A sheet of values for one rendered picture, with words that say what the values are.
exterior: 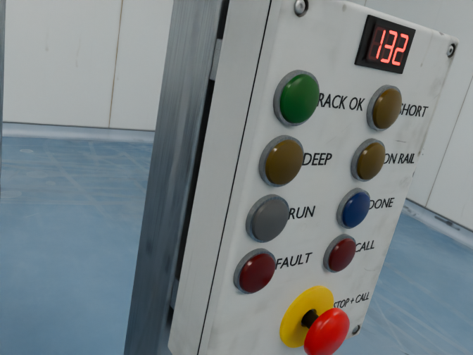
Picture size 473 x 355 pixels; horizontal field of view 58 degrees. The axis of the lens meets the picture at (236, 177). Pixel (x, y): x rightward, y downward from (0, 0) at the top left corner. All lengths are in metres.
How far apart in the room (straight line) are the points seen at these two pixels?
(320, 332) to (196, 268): 0.09
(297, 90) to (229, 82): 0.05
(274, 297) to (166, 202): 0.10
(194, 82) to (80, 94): 3.43
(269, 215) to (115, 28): 3.49
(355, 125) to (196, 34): 0.12
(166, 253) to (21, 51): 3.32
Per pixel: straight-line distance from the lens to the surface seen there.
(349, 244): 0.32
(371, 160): 0.30
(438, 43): 0.34
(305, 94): 0.23
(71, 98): 3.70
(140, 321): 0.39
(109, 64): 3.72
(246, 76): 0.24
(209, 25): 0.28
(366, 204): 0.31
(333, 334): 0.32
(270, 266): 0.27
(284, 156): 0.24
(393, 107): 0.30
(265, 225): 0.25
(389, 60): 0.29
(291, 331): 0.33
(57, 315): 1.71
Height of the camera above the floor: 1.04
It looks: 18 degrees down
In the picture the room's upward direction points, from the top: 12 degrees clockwise
